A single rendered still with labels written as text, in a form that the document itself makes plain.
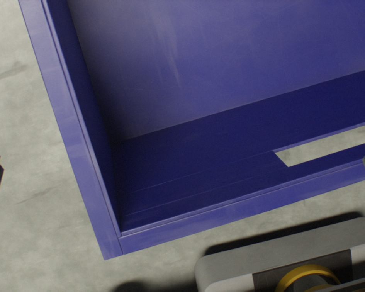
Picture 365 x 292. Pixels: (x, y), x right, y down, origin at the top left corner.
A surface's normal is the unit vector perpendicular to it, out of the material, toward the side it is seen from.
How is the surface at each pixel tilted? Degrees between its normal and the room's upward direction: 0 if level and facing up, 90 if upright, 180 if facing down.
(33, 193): 0
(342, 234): 90
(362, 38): 0
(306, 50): 0
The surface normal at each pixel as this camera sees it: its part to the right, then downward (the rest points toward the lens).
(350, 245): -0.18, -0.94
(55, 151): 0.14, 0.28
